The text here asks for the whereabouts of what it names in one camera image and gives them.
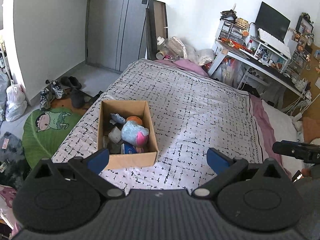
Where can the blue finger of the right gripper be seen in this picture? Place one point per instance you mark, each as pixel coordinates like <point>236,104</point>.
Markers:
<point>283,148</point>

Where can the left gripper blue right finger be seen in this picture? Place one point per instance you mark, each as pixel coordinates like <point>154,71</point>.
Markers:
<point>227,171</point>

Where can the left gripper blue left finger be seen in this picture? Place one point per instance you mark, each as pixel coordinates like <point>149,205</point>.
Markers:
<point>89,169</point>

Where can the blue tissue pack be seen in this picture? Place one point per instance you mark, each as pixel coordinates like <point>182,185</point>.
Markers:
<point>127,148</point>

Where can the white plastic-wrapped soft item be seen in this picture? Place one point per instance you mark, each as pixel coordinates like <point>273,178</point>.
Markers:
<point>115,135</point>

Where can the grey fluffy plush toy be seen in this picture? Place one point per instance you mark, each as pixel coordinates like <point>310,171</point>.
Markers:
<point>135,134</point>

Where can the hamburger plush toy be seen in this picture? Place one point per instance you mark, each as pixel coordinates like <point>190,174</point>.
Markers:
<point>136,119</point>

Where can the black shiny plastic bag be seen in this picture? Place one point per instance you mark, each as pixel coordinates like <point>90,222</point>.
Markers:
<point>111,146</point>

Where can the blue denim pouch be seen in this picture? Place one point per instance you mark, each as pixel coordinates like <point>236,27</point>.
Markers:
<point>117,119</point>

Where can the pink bed sheet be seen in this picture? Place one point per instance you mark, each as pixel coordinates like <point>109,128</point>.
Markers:
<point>267,132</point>

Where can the green cartoon floor mat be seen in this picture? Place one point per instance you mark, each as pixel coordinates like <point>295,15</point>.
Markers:
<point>44,131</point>

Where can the white black patterned bedspread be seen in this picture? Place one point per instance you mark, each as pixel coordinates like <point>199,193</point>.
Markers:
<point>190,114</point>

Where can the dark slippers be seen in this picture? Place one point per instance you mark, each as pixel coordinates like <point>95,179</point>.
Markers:
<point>76,95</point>

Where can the pair of sneakers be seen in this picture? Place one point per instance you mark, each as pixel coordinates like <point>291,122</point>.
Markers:
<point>51,92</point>

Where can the white desk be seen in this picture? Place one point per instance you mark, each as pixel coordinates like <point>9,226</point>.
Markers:
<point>224,50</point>

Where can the white garbage bag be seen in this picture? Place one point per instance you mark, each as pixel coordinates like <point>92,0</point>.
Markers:
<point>16,103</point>

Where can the white keyboard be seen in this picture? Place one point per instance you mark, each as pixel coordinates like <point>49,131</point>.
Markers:
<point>274,43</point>

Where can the pink pillow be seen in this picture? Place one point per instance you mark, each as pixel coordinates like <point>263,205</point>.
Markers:
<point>185,64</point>

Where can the grey garbage bag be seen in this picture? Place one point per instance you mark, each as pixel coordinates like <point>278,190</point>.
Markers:
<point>4,84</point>

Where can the black computer monitor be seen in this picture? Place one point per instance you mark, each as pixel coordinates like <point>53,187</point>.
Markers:
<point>272,21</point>

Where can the clear plastic bottle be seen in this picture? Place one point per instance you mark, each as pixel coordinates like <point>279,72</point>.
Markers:
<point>163,49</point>

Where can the grey door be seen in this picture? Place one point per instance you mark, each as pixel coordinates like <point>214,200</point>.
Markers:
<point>115,33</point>

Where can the leaning dark board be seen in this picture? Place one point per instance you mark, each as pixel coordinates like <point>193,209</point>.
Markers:
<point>156,25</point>

